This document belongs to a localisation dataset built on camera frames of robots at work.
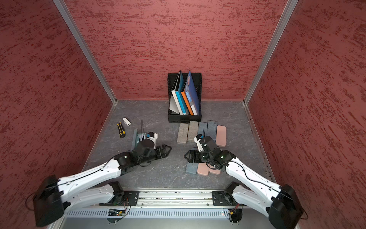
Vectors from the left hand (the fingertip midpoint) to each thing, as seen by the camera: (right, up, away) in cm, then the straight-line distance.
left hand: (166, 152), depth 79 cm
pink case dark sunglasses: (+21, -10, +3) cm, 24 cm away
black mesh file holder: (+5, +19, +30) cm, 36 cm away
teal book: (+8, +34, +10) cm, 36 cm away
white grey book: (+3, +28, +16) cm, 32 cm away
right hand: (+14, -3, -1) cm, 14 cm away
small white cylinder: (-34, +16, +25) cm, 45 cm away
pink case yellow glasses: (+29, -12, +3) cm, 32 cm away
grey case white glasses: (-23, +5, +18) cm, 30 cm away
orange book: (+12, +30, +13) cm, 35 cm away
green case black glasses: (+15, -10, +4) cm, 18 cm away
